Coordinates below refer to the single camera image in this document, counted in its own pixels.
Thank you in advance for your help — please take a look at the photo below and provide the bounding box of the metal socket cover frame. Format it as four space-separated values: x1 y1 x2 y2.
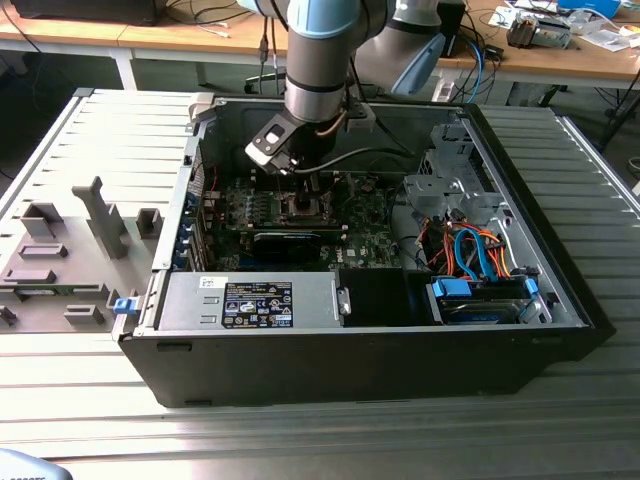
322 173 353 222

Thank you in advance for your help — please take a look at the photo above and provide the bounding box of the silver heat sink cooler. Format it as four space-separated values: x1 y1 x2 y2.
506 12 575 51

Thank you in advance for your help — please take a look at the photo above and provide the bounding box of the silver drive cage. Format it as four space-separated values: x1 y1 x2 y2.
402 173 507 230

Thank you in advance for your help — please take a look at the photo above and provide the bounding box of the hard disk in blue carrier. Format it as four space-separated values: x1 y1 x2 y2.
426 276 542 327

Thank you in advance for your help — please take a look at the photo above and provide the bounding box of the black graphics card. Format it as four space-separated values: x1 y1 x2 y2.
251 229 325 265

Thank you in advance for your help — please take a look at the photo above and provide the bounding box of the grey power supply unit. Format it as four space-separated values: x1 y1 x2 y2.
153 272 347 332

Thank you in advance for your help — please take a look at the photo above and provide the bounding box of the black upright box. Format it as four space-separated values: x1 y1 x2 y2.
437 0 467 57

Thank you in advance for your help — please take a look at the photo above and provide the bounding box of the grey metal bracket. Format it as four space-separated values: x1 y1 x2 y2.
334 283 355 317

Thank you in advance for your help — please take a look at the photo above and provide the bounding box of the CPU socket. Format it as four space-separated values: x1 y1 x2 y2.
278 191 335 224

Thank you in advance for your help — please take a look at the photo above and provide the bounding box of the clear plastic bag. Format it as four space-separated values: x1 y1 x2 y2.
582 27 639 54

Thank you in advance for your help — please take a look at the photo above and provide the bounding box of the green motherboard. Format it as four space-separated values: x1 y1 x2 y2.
202 172 405 272

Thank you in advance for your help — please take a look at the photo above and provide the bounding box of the grey optical drive bay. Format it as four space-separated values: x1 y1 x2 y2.
418 121 479 177

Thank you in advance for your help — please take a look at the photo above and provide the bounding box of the red orange wire bundle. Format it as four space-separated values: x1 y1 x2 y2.
420 223 457 274

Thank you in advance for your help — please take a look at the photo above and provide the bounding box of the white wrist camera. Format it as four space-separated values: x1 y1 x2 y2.
243 112 298 177

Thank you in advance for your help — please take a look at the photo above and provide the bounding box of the blue box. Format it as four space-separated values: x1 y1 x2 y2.
557 0 621 16

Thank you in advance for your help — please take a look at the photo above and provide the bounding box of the black plastic shroud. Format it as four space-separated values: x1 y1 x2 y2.
338 268 409 329

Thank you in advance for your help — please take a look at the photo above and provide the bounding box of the orange flat data wire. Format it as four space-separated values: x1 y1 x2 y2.
480 227 514 278

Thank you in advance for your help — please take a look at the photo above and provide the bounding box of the wooden desk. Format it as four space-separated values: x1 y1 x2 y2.
0 0 294 91
433 0 640 109

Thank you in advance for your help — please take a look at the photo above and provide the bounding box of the grey rounded object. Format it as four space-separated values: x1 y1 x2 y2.
0 448 69 480

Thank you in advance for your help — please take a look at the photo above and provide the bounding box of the blue flat data wire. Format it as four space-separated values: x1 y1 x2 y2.
451 223 490 282

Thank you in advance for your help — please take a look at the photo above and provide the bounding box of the RAM stick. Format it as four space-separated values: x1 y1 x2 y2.
225 223 350 237

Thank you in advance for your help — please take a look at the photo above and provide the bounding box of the grey parts rack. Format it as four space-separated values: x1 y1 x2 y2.
0 175 167 335

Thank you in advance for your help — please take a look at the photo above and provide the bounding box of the black flat device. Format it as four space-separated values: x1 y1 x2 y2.
9 0 161 27

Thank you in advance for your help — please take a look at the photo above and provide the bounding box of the black PC case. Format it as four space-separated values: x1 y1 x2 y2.
113 93 617 409

